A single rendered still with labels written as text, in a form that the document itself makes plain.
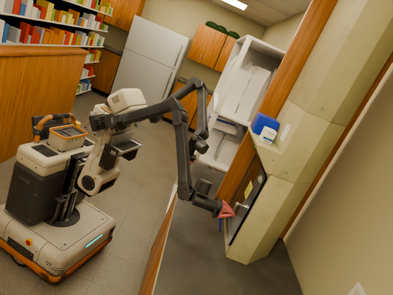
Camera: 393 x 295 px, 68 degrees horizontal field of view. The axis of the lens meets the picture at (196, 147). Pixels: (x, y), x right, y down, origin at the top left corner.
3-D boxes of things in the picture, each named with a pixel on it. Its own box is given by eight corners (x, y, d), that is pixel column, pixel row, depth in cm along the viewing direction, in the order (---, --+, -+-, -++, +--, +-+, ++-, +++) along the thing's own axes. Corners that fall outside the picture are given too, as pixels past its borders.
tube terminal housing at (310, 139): (262, 235, 171) (330, 117, 147) (272, 275, 140) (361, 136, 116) (223, 219, 169) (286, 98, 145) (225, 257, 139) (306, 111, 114)
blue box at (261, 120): (268, 134, 149) (276, 119, 146) (271, 140, 139) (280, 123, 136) (250, 127, 148) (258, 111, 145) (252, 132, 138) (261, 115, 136)
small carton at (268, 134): (268, 141, 135) (273, 129, 133) (271, 144, 130) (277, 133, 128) (258, 137, 134) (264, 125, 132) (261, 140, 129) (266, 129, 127)
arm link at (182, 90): (200, 82, 203) (195, 71, 195) (210, 91, 194) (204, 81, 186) (149, 119, 204) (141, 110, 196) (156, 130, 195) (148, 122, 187)
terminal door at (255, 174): (226, 213, 167) (257, 154, 154) (228, 247, 138) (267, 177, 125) (225, 213, 167) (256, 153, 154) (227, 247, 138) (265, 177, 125)
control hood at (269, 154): (259, 150, 154) (268, 133, 151) (271, 175, 124) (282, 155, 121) (240, 142, 154) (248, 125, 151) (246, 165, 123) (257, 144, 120)
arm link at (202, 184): (185, 195, 144) (178, 196, 136) (193, 174, 143) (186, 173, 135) (206, 205, 139) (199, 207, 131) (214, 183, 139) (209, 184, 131)
